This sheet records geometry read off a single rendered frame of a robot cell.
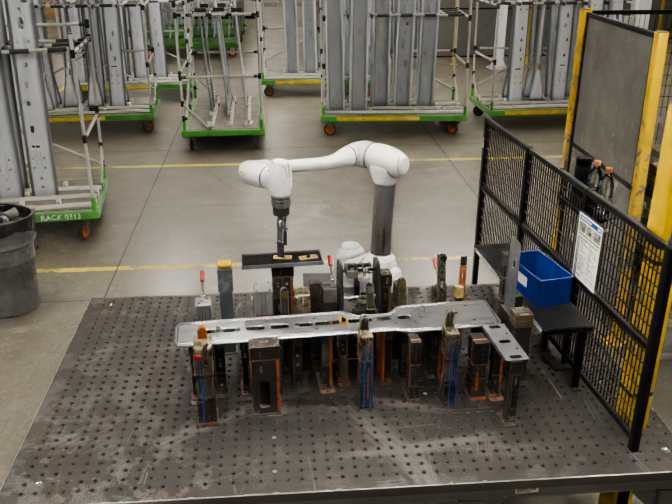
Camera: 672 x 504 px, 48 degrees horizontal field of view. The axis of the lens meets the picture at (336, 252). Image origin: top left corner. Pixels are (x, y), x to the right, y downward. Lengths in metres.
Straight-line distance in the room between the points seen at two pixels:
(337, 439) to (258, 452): 0.31
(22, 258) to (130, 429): 2.66
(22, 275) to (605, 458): 4.05
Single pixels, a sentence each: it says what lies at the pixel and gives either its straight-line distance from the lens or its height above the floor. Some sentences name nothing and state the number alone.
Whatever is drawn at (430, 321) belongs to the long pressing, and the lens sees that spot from 3.25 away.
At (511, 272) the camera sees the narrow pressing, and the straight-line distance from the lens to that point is 3.33.
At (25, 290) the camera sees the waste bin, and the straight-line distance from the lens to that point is 5.75.
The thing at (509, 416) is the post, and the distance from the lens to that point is 3.20.
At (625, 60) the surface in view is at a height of 1.77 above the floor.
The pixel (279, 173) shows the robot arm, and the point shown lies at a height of 1.58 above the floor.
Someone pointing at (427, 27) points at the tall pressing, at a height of 1.31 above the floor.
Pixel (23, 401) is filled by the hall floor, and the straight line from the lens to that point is 4.84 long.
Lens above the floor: 2.56
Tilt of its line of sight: 24 degrees down
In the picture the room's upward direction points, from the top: straight up
